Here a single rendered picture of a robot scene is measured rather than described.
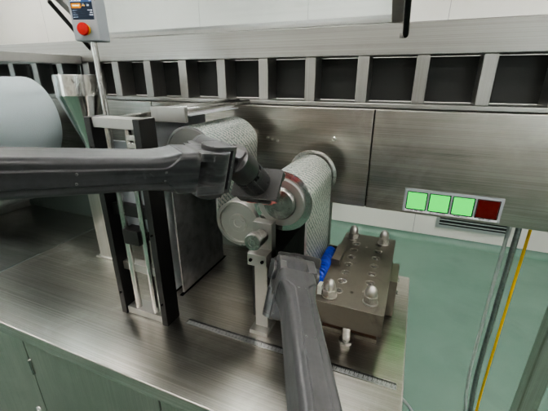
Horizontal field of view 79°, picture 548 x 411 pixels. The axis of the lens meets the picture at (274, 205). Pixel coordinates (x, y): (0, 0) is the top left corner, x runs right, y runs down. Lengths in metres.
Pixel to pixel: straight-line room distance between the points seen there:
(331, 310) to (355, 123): 0.53
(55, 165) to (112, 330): 0.66
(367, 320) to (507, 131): 0.59
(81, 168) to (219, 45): 0.82
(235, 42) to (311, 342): 0.93
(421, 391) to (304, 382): 1.74
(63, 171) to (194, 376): 0.57
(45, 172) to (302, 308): 0.36
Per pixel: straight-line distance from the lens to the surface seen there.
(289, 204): 0.75
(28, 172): 0.43
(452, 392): 2.17
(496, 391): 2.28
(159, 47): 1.32
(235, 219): 0.85
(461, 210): 1.07
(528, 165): 1.07
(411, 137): 1.02
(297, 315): 0.48
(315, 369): 0.41
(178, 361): 0.89
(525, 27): 1.04
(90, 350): 0.99
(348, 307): 0.81
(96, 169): 0.44
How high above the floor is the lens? 1.52
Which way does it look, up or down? 21 degrees down
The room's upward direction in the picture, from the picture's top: straight up
